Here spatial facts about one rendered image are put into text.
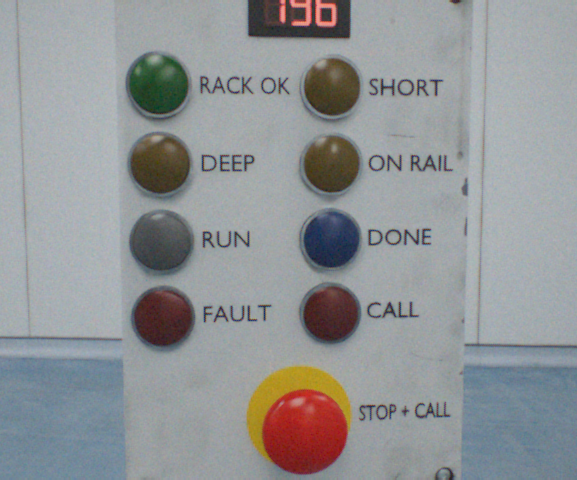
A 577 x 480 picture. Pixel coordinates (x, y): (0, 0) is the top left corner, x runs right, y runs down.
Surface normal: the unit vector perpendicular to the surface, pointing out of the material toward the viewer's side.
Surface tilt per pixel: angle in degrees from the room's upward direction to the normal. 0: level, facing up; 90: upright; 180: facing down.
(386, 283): 90
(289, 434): 89
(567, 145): 90
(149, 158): 89
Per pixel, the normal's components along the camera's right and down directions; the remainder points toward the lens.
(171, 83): 0.17, 0.10
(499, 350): -0.07, 0.11
